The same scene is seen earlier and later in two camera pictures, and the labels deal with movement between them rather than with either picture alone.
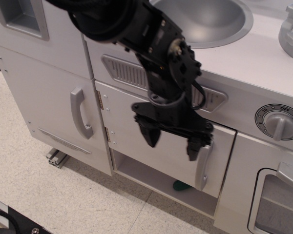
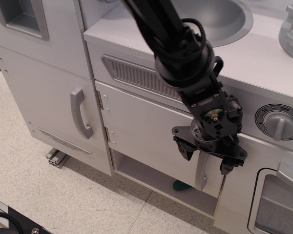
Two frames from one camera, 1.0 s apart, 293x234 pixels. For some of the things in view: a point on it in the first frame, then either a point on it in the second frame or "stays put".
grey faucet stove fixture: [290, 34] stays put
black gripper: [173, 112] -> [214, 132]
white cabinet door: [169, 155] stays put
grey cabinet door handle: [201, 166] stays put
